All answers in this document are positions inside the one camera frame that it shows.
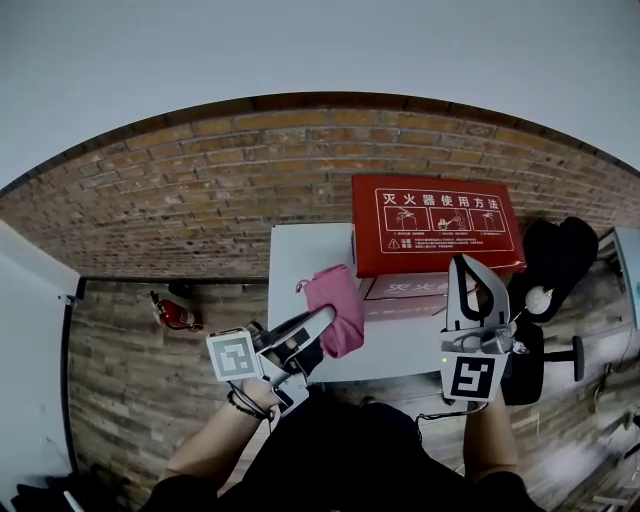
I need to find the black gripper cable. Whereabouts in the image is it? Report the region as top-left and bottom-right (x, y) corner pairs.
(417, 399), (489, 422)
(229, 382), (277, 432)

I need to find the white round ornament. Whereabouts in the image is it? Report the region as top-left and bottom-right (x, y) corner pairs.
(524, 284), (556, 315)

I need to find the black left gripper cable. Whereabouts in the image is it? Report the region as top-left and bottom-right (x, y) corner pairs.
(229, 382), (277, 432)

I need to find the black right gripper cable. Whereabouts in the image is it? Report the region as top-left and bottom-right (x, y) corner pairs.
(417, 399), (489, 422)

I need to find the black left wrist band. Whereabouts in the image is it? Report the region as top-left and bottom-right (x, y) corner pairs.
(226, 389), (277, 422)

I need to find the light blue desk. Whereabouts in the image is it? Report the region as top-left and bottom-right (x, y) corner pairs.
(597, 225), (640, 331)

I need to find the person's left forearm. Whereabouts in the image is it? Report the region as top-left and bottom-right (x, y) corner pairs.
(164, 399), (271, 484)

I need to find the person's dark shirt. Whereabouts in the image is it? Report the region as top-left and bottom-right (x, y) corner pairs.
(154, 384), (546, 512)

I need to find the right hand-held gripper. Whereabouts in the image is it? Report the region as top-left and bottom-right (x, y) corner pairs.
(438, 252), (519, 407)

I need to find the person's right forearm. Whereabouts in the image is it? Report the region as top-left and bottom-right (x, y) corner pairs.
(462, 399), (519, 481)

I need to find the red fire extinguisher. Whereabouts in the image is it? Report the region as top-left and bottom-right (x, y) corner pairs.
(149, 290), (205, 331)

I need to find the black office chair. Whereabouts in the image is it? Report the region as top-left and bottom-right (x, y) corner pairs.
(502, 216), (600, 406)

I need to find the red fire extinguisher box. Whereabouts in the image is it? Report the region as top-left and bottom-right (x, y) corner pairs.
(349, 173), (527, 321)

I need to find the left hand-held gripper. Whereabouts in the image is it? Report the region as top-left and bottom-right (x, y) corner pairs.
(205, 306), (336, 418)

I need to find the pink cloth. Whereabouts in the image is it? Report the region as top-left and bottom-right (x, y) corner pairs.
(295, 263), (366, 360)

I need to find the person's left hand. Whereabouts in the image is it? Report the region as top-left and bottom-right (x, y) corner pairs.
(242, 377), (282, 410)

